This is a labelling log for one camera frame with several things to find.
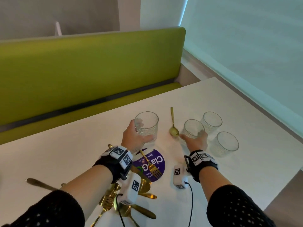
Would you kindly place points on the person's right hand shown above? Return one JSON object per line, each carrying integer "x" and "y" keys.
{"x": 196, "y": 144}

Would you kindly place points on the person's left hand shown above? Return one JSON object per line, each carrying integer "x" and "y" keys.
{"x": 130, "y": 139}

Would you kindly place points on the person's left thumb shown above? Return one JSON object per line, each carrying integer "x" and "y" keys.
{"x": 146, "y": 140}

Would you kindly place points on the person's right thumb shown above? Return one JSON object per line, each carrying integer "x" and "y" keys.
{"x": 185, "y": 137}

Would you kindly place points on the clear textured drinking glass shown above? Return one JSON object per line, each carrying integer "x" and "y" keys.
{"x": 193, "y": 128}
{"x": 148, "y": 122}
{"x": 211, "y": 121}
{"x": 226, "y": 144}

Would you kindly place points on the person's left forearm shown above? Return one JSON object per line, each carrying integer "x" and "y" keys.
{"x": 91, "y": 182}

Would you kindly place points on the person's right forearm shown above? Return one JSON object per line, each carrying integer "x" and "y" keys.
{"x": 214, "y": 180}

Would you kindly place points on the gold teaspoon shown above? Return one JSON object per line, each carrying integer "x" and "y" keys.
{"x": 174, "y": 131}

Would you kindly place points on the round purple table sticker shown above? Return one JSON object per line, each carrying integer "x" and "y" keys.
{"x": 157, "y": 163}

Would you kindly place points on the gold fork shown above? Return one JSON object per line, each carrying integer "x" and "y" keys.
{"x": 101, "y": 213}
{"x": 151, "y": 168}
{"x": 111, "y": 193}

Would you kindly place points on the gold knife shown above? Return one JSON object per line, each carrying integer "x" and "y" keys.
{"x": 144, "y": 211}
{"x": 149, "y": 196}

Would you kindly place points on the green bench seat cushion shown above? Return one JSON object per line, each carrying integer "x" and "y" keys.
{"x": 71, "y": 115}

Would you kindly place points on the black dotted sleeve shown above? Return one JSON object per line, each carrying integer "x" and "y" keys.
{"x": 234, "y": 208}
{"x": 47, "y": 210}

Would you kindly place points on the green bench backrest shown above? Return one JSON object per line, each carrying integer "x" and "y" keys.
{"x": 90, "y": 68}

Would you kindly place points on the pale window roller blind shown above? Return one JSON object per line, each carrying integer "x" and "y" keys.
{"x": 248, "y": 49}

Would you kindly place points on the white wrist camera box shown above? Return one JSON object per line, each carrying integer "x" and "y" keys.
{"x": 132, "y": 189}
{"x": 178, "y": 174}

